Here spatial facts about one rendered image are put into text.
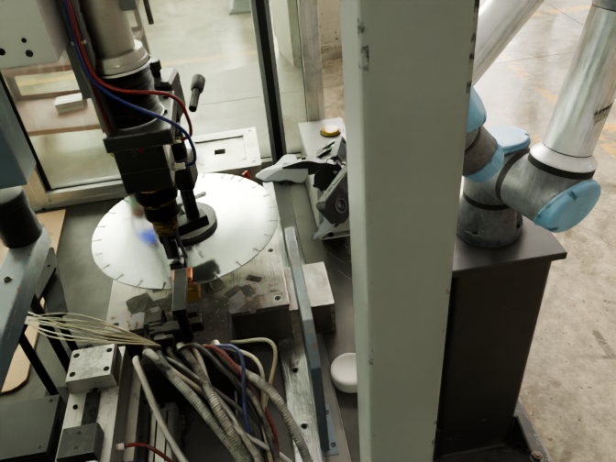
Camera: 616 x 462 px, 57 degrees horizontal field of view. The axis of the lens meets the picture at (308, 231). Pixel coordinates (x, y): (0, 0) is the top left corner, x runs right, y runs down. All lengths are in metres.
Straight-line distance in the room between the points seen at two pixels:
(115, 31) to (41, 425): 0.59
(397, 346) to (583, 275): 2.13
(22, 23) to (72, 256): 0.84
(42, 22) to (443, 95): 0.48
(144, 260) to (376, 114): 0.80
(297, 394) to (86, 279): 0.57
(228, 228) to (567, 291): 1.58
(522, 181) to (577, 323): 1.16
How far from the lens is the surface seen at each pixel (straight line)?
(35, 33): 0.63
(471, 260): 1.22
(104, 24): 0.68
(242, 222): 1.00
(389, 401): 0.31
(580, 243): 2.55
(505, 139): 1.17
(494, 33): 1.01
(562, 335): 2.15
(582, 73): 1.05
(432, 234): 0.24
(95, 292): 1.27
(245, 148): 1.33
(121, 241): 1.03
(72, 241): 1.44
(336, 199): 0.82
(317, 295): 1.03
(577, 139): 1.07
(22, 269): 0.89
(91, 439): 0.85
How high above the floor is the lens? 1.54
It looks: 38 degrees down
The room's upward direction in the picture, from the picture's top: 6 degrees counter-clockwise
